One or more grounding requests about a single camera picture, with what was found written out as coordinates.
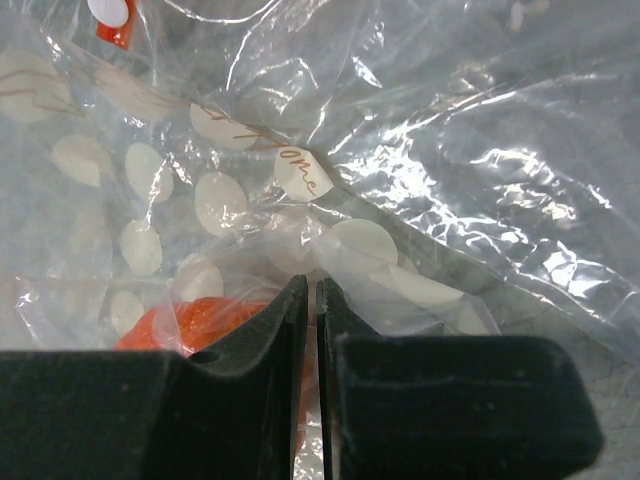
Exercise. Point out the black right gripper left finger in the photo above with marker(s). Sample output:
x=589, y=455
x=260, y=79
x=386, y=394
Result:
x=229, y=411

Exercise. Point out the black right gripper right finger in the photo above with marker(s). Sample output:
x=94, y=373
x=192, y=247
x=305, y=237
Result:
x=447, y=407

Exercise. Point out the polka dot zip bag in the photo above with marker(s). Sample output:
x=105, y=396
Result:
x=117, y=198

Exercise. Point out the clear red-zip bag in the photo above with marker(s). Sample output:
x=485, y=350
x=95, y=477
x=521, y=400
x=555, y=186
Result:
x=505, y=130

